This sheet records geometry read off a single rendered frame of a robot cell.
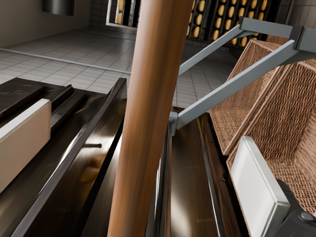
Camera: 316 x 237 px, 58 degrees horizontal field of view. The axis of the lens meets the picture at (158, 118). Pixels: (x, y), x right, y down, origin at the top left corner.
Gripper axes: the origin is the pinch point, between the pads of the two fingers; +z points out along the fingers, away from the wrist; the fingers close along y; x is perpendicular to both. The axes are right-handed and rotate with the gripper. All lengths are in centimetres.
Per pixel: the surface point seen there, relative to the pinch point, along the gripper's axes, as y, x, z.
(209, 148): 29, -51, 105
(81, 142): -21, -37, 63
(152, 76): -0.1, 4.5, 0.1
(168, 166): 4.0, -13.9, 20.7
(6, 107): -71, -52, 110
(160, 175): 2.8, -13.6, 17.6
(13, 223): -23, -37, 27
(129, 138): -0.9, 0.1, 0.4
